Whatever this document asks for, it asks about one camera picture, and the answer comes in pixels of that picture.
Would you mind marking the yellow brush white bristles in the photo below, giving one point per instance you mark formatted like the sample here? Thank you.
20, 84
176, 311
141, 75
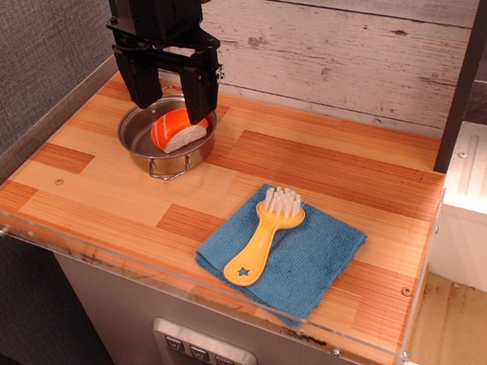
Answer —
281, 209

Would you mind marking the dark right frame post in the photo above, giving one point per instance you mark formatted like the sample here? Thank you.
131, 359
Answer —
467, 74

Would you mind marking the small steel pot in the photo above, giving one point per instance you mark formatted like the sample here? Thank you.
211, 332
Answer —
134, 134

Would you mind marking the salmon sushi toy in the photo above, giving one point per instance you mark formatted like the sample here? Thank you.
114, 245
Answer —
174, 130

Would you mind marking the clear acrylic edge guard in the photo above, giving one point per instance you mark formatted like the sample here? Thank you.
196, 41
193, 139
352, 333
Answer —
364, 312

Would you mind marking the steel panel with buttons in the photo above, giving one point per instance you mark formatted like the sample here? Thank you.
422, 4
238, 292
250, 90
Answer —
180, 345

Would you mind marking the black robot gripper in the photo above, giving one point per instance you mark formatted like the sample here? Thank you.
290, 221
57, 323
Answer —
166, 34

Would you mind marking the white side cabinet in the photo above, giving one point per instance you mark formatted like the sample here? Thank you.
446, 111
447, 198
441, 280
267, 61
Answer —
459, 249

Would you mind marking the blue folded cloth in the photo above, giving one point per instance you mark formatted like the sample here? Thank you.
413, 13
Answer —
303, 262

